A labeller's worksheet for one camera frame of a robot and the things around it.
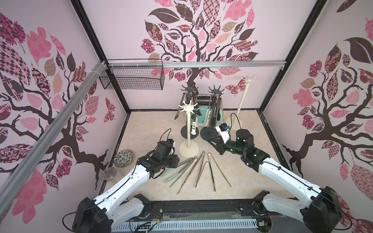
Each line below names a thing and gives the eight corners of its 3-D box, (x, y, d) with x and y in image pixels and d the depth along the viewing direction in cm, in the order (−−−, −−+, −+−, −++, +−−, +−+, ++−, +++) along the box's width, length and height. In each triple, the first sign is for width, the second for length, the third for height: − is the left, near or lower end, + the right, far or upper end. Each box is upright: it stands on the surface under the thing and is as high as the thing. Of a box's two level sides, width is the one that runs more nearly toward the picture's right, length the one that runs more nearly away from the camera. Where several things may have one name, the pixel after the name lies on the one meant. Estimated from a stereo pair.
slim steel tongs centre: (194, 187, 82) (194, 186, 81) (202, 152, 97) (203, 151, 95) (197, 188, 82) (197, 186, 80) (205, 153, 97) (205, 151, 95)
